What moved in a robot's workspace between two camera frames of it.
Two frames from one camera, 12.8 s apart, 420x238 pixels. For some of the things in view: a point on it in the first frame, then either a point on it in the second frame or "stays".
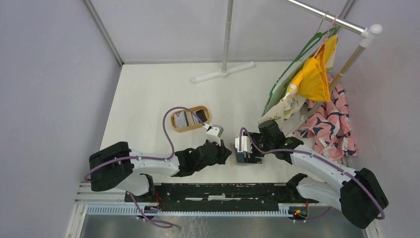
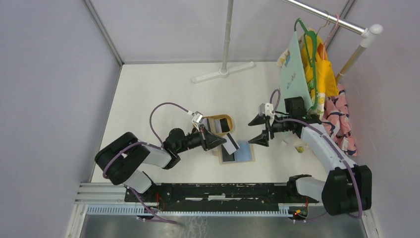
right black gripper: x=255 y=136 -> x=260 y=120
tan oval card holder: x=183 y=120 -> x=224 y=116
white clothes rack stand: x=225 y=71 stays
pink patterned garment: x=326 y=124 stays
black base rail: x=217 y=196 stays
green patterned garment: x=281 y=85 -> x=308 y=31
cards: x=187 y=118 -> x=216 y=125
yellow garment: x=312 y=82 -> x=318 y=69
